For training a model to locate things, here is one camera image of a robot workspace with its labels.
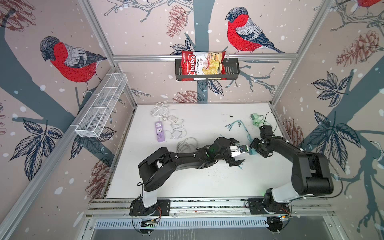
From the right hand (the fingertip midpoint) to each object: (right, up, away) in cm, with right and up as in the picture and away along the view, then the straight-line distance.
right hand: (254, 149), depth 93 cm
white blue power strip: (-18, +6, -26) cm, 32 cm away
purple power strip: (-63, +12, +9) cm, 64 cm away
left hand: (-13, +3, -15) cm, 20 cm away
